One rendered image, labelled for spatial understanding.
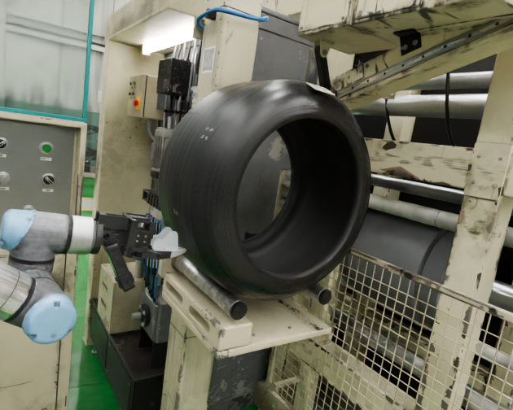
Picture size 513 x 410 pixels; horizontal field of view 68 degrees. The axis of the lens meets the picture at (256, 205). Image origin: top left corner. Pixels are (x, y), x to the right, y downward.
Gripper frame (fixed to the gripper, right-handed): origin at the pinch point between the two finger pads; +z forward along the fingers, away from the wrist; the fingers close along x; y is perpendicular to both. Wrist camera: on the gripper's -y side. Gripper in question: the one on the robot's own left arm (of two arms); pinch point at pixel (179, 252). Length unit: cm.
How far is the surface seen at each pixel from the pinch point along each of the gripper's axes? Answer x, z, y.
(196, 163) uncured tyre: -6.4, -4.1, 21.2
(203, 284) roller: 3.5, 10.5, -8.9
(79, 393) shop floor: 94, 13, -100
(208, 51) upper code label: 33, 10, 54
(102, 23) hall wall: 883, 131, 252
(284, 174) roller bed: 38, 55, 24
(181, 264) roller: 18.0, 10.6, -8.8
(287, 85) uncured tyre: -8.4, 12.4, 42.9
